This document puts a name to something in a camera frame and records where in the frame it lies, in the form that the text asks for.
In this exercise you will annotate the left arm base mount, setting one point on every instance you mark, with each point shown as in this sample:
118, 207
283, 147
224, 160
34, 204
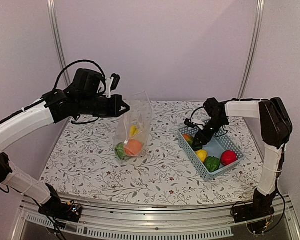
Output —
70, 211

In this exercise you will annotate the green toy pepper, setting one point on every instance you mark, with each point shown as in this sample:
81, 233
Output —
212, 163

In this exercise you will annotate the clear zip top bag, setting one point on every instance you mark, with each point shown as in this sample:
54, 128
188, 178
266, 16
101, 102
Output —
140, 115

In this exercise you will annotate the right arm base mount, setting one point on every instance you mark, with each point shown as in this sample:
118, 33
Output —
261, 211

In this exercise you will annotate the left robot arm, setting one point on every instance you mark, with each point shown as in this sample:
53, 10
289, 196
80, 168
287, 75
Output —
52, 108

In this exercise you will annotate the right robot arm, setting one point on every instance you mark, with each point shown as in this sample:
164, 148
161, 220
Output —
276, 128

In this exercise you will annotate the yellow toy banana bunch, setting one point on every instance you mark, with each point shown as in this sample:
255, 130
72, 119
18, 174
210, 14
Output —
133, 131

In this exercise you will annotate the light blue plastic basket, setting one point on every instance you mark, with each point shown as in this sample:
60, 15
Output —
215, 148

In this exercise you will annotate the green toy watermelon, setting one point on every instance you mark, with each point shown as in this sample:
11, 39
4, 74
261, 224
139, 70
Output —
120, 151

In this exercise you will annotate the green orange toy mango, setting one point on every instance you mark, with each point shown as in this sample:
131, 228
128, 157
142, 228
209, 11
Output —
190, 140

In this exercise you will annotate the red toy apple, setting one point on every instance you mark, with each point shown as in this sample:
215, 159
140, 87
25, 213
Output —
228, 157

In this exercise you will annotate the orange toy fruit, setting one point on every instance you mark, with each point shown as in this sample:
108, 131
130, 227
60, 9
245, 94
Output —
133, 148

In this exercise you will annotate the aluminium frame post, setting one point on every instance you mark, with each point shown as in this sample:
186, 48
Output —
260, 5
51, 7

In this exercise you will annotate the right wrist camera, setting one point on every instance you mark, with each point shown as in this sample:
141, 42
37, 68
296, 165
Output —
188, 123

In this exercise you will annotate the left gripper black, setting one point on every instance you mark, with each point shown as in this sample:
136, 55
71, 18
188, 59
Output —
115, 111

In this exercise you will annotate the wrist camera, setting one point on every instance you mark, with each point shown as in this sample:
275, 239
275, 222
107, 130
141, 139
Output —
111, 84
188, 123

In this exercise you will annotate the right aluminium frame post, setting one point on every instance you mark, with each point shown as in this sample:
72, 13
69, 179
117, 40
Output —
260, 5

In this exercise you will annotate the floral tablecloth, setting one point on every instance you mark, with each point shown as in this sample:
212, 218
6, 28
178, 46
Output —
83, 163

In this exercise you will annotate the front aluminium rail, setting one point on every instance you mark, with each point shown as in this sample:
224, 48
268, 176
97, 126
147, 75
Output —
107, 220

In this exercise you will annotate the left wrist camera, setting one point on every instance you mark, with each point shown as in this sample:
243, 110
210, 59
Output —
111, 84

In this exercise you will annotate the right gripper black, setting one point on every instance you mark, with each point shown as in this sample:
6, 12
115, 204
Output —
203, 138

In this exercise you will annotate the yellow toy pear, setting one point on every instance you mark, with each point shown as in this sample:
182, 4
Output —
202, 155

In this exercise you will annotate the left aluminium frame post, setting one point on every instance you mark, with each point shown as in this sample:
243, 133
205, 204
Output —
51, 7

